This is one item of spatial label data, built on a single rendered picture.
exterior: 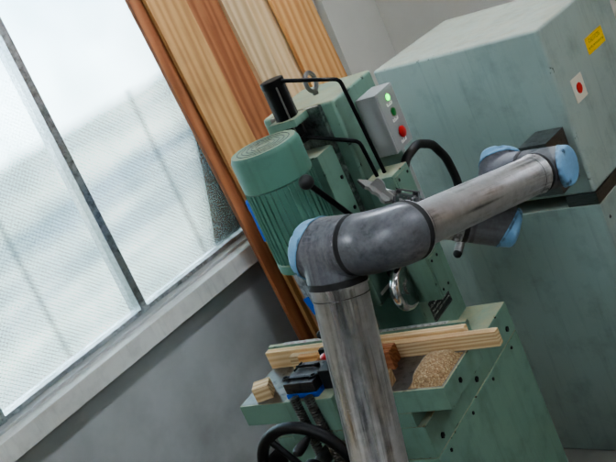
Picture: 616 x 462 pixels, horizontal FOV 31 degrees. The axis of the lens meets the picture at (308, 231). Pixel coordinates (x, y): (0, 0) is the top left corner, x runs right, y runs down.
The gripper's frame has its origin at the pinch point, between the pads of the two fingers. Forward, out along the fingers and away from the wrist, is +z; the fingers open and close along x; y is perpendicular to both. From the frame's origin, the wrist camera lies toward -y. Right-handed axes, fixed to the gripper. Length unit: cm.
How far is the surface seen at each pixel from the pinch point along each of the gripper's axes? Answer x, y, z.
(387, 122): -32.6, -14.3, -6.7
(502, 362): 12, -54, -47
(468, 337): 19.0, -19.2, -31.0
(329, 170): -17.5, -14.9, 6.1
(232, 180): -78, -145, 39
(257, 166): -9.1, -2.0, 22.9
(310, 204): -4.7, -9.1, 9.6
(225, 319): -33, -175, 35
